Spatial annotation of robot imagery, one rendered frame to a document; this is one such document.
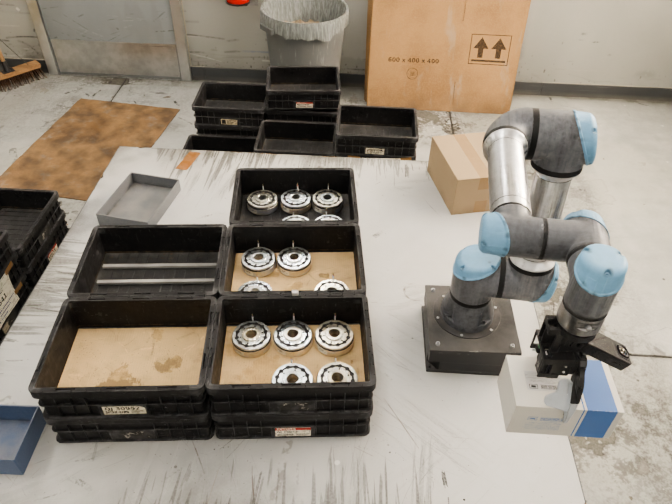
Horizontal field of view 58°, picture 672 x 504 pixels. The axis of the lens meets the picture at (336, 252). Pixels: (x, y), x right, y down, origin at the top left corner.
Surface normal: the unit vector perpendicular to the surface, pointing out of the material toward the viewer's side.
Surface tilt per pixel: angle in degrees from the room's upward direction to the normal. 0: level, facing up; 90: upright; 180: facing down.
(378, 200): 0
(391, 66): 76
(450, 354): 90
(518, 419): 90
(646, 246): 0
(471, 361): 90
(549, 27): 90
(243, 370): 0
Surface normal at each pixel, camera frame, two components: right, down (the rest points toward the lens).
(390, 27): -0.04, 0.51
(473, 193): 0.19, 0.66
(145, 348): 0.02, -0.74
